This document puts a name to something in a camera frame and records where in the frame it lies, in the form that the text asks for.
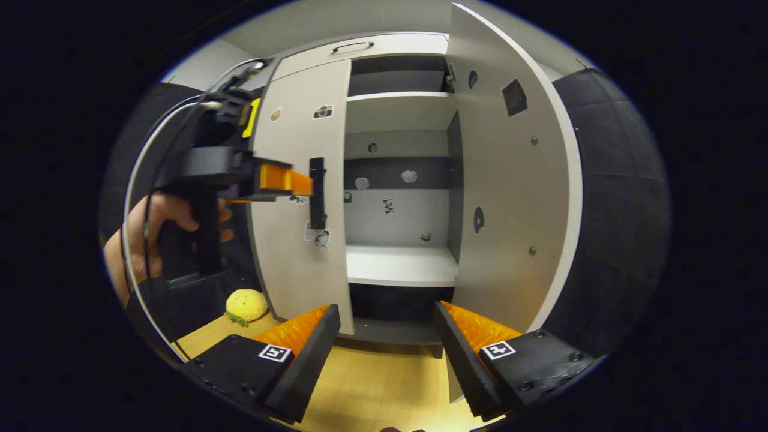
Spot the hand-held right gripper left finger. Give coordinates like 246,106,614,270
183,303,341,424

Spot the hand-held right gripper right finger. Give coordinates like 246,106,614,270
432,301,604,421

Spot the black handle of camera-sticker door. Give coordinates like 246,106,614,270
308,157,328,230

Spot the cabinet door with camera sticker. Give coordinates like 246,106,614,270
251,58,356,335

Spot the beige double-door shoe cabinet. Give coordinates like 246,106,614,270
249,31,586,361

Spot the cabinet door with headphone sticker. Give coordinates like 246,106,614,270
445,3,584,404

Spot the white cabinet shelf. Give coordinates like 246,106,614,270
345,91,458,134
345,245,460,287

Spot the yellow plush toy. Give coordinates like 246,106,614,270
225,289,269,328

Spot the black backdrop cloth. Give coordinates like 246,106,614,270
99,69,671,361

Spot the white cable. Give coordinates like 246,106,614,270
122,57,268,361

